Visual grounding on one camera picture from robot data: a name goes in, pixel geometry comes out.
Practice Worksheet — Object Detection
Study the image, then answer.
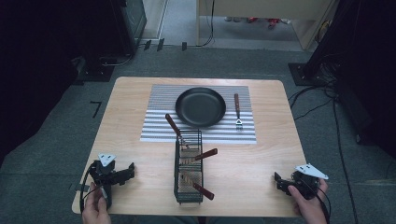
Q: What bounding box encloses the black stand base with post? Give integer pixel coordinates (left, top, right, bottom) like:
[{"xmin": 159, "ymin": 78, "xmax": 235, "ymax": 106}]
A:
[{"xmin": 287, "ymin": 0, "xmax": 359, "ymax": 87}]

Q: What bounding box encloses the wooden-handled utensil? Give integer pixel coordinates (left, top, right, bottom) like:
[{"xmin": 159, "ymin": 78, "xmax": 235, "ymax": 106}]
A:
[
  {"xmin": 179, "ymin": 147, "xmax": 219, "ymax": 166},
  {"xmin": 164, "ymin": 113, "xmax": 191, "ymax": 149},
  {"xmin": 181, "ymin": 173, "xmax": 216, "ymax": 202}
]

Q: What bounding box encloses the black wire cutlery rack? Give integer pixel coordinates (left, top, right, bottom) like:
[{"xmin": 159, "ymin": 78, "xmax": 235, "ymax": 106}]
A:
[{"xmin": 173, "ymin": 129, "xmax": 205, "ymax": 205}]

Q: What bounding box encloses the black hanging cable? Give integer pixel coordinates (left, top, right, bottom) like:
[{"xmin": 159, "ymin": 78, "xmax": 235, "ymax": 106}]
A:
[{"xmin": 196, "ymin": 0, "xmax": 217, "ymax": 49}]

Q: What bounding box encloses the wooden-handled fork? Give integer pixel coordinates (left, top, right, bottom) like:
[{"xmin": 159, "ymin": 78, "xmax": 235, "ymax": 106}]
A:
[{"xmin": 233, "ymin": 92, "xmax": 245, "ymax": 132}]

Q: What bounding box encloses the black round plate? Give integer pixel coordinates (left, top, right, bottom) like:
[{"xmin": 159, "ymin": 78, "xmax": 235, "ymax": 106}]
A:
[{"xmin": 175, "ymin": 87, "xmax": 227, "ymax": 129}]

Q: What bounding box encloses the person's right hand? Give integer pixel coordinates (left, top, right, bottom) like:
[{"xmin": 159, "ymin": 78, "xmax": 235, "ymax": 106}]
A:
[{"xmin": 287, "ymin": 178, "xmax": 330, "ymax": 224}]

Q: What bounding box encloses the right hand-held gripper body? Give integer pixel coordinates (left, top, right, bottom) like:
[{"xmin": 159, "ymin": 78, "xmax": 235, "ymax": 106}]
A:
[{"xmin": 290, "ymin": 163, "xmax": 330, "ymax": 201}]

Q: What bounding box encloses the light wooden desk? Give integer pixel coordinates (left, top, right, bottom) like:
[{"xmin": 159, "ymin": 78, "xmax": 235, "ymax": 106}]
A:
[{"xmin": 195, "ymin": 0, "xmax": 340, "ymax": 51}]

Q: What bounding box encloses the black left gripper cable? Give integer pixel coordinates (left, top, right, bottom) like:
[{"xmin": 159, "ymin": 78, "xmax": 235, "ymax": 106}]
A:
[{"xmin": 78, "ymin": 161, "xmax": 105, "ymax": 217}]

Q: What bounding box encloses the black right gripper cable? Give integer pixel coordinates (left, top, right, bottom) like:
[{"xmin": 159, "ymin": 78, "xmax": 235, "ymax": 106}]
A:
[{"xmin": 306, "ymin": 177, "xmax": 332, "ymax": 224}]

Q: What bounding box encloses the long black floor cable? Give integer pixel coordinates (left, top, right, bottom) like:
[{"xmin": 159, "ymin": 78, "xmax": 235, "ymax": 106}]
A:
[{"xmin": 332, "ymin": 96, "xmax": 360, "ymax": 224}]

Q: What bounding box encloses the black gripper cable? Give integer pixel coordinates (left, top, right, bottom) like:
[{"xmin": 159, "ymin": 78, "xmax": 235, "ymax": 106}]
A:
[
  {"xmin": 78, "ymin": 161, "xmax": 105, "ymax": 217},
  {"xmin": 306, "ymin": 177, "xmax": 332, "ymax": 224}
]

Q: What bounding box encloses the person's left hand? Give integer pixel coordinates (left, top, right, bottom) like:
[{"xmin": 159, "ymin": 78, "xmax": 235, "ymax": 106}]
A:
[{"xmin": 81, "ymin": 182, "xmax": 112, "ymax": 224}]

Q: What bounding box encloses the grey striped placemat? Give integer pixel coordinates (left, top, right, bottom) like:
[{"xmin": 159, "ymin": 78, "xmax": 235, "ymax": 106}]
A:
[{"xmin": 139, "ymin": 84, "xmax": 258, "ymax": 146}]

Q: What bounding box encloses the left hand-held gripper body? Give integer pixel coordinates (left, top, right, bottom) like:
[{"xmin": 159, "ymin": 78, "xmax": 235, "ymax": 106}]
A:
[{"xmin": 89, "ymin": 152, "xmax": 124, "ymax": 210}]

